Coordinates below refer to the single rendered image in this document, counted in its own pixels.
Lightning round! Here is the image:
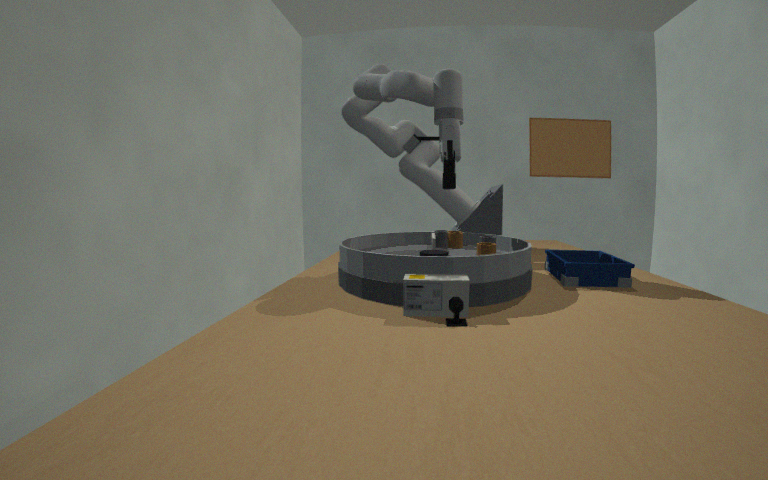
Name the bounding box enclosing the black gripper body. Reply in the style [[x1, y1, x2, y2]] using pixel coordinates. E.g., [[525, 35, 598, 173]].
[[434, 118, 463, 162]]

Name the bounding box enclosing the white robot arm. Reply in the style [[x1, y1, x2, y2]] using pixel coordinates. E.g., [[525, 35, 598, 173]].
[[341, 64, 481, 227]]

